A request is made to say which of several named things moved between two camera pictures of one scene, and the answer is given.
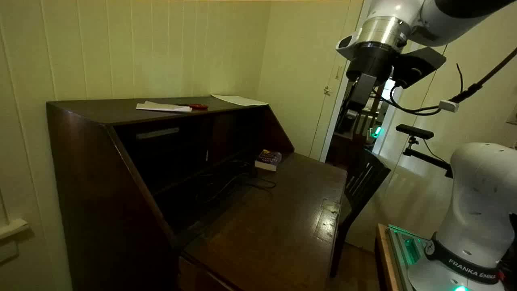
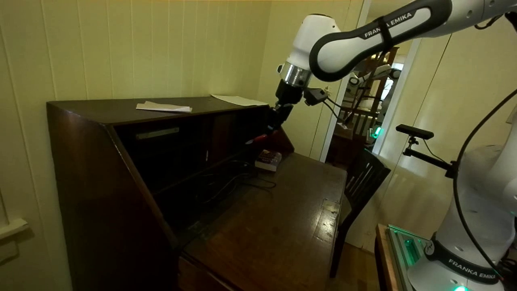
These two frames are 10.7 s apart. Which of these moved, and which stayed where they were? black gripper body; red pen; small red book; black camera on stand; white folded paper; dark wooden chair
Moved: red pen; black gripper body
Stayed: black camera on stand; small red book; white folded paper; dark wooden chair
